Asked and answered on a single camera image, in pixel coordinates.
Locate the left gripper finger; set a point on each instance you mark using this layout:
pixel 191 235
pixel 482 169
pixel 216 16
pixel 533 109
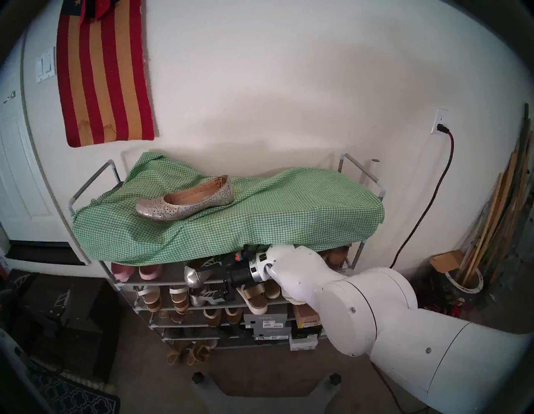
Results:
pixel 21 283
pixel 59 306

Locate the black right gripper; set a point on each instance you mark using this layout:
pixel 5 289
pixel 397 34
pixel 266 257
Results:
pixel 240 273

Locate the silver perforated shoe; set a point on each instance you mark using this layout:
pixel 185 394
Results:
pixel 194 276
pixel 187 208

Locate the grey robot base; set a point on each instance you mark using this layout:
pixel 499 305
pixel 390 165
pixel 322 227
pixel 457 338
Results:
pixel 212 398

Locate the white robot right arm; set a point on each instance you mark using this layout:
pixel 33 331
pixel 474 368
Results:
pixel 375 309

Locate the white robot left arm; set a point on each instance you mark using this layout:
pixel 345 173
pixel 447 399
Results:
pixel 16 367

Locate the tan suede shoe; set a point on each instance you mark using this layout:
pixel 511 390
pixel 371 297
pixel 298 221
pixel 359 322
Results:
pixel 234 316
pixel 212 318

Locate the grey metal shoe rack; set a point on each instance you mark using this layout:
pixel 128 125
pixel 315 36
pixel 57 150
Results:
pixel 173 276

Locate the tan wedge shoe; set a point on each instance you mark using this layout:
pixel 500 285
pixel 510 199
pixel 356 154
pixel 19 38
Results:
pixel 338 256

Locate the white platform sandal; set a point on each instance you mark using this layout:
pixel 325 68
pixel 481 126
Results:
pixel 273 290
pixel 254 302

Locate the grey Vionic shoebox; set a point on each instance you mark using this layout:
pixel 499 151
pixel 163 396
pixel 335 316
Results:
pixel 273 331
pixel 265 320

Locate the pink sandal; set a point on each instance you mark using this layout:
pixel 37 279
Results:
pixel 211 344

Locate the pink clog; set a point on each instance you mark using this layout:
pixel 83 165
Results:
pixel 123 272
pixel 150 272

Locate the blue patterned floor rug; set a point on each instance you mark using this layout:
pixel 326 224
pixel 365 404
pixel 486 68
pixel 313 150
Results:
pixel 75 396

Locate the green gingham cloth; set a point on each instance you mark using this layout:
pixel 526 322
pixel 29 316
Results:
pixel 283 213

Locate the black base knob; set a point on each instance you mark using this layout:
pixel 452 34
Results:
pixel 199 378
pixel 334 379

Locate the brown cardboard shoebox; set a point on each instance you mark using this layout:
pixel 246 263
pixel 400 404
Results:
pixel 306 319

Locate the white door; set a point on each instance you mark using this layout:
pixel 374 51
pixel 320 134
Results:
pixel 21 179

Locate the black shoebox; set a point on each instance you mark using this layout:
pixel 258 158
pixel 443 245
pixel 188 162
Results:
pixel 306 332

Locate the white shoebox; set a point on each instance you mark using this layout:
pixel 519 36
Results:
pixel 303 343

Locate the white tube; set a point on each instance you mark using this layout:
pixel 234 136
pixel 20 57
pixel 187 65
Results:
pixel 374 171

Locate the brown cardboard piece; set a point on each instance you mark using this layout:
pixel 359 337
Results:
pixel 446 261

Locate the white blue bucket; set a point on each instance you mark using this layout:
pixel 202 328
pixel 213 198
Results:
pixel 473 286

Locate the light wooden slat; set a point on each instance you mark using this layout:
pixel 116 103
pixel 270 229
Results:
pixel 486 223
pixel 507 196

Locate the dark long pole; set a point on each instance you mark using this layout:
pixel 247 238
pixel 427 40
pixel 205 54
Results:
pixel 525 137

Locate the white light switch plate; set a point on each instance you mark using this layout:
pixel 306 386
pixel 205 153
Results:
pixel 45 66

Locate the red yellow striped wall rug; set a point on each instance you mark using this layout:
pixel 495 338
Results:
pixel 104 75

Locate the white wall outlet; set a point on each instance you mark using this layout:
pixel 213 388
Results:
pixel 441 116

